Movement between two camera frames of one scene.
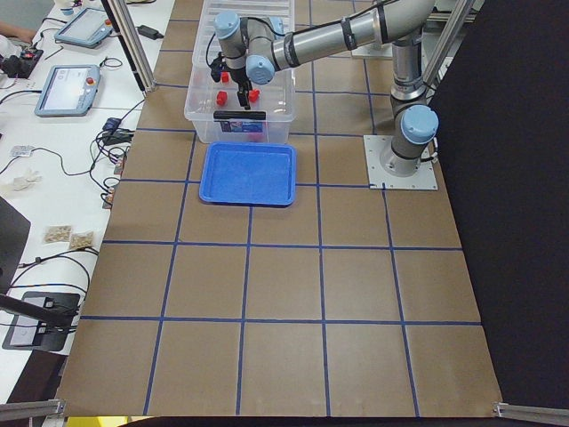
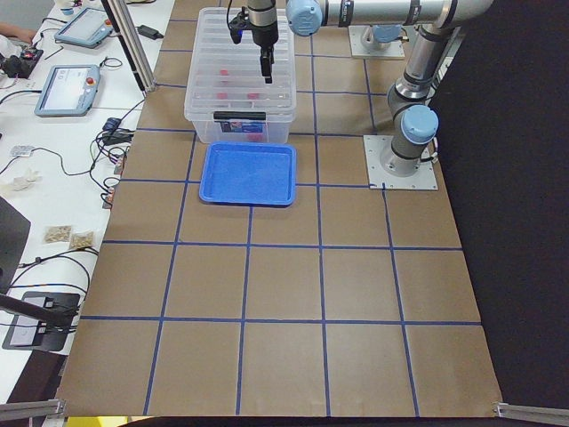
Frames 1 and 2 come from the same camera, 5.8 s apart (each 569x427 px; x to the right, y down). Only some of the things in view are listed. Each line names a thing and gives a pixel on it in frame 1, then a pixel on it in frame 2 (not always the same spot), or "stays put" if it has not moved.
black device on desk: (22, 66) stays put
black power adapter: (149, 32) stays put
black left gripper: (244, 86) -> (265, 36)
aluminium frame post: (132, 42) stays put
